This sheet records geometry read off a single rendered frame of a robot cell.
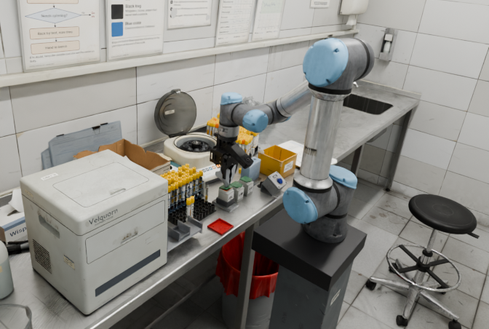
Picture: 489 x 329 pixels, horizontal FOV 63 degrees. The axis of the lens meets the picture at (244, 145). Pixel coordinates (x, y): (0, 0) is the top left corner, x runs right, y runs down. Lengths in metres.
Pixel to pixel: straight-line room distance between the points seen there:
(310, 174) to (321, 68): 0.31
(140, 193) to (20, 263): 0.47
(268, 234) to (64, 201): 0.63
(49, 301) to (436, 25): 3.16
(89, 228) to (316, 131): 0.63
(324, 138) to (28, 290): 0.91
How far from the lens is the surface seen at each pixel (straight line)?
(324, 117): 1.09
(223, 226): 1.46
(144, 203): 1.10
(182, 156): 1.70
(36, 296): 1.27
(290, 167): 1.84
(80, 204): 1.04
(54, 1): 1.54
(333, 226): 1.35
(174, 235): 1.33
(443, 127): 3.65
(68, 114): 1.66
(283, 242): 1.32
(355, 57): 1.07
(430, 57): 3.57
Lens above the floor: 1.73
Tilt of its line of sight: 24 degrees down
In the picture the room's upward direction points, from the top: 6 degrees clockwise
